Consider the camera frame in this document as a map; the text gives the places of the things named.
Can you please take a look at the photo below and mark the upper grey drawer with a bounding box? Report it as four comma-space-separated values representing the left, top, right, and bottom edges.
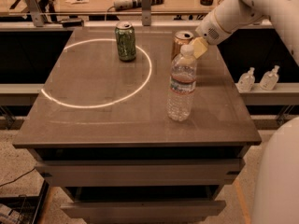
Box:
36, 159, 245, 187

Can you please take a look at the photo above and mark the clear plastic water bottle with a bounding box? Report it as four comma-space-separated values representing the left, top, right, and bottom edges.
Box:
166, 45, 197, 121

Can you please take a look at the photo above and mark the small clear sanitizer bottle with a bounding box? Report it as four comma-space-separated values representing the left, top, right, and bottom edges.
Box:
237, 67, 255, 91

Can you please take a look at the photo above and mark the black box on floor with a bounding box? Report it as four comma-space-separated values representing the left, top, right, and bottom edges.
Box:
0, 181, 49, 224

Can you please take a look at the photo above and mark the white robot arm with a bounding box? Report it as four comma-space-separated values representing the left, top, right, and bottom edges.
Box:
196, 0, 299, 224

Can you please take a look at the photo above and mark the black floor cable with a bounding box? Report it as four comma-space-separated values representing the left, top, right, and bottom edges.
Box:
0, 167, 36, 189

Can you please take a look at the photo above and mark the lower grey drawer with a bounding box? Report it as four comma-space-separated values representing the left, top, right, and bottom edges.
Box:
61, 200, 226, 224

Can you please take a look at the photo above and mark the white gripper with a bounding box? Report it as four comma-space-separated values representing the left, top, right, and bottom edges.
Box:
191, 9, 232, 59

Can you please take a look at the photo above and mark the orange soda can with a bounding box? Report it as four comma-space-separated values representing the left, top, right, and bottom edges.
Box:
171, 31, 193, 59

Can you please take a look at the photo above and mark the metal railing post left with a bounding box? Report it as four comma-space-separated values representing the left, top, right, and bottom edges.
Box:
24, 0, 45, 27

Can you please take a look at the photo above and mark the metal railing post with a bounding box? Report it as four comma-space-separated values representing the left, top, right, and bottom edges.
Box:
24, 0, 45, 27
141, 0, 151, 26

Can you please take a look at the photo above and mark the grey drawer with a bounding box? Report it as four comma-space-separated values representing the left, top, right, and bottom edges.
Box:
61, 200, 226, 224
36, 159, 245, 187

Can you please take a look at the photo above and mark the green soda can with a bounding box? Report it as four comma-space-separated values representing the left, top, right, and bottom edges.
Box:
115, 21, 136, 62

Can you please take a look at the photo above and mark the grey drawer cabinet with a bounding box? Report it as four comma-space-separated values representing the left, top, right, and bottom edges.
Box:
12, 25, 262, 224

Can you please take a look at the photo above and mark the metal railing post centre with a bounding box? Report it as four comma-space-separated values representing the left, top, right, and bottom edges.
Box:
141, 0, 151, 26

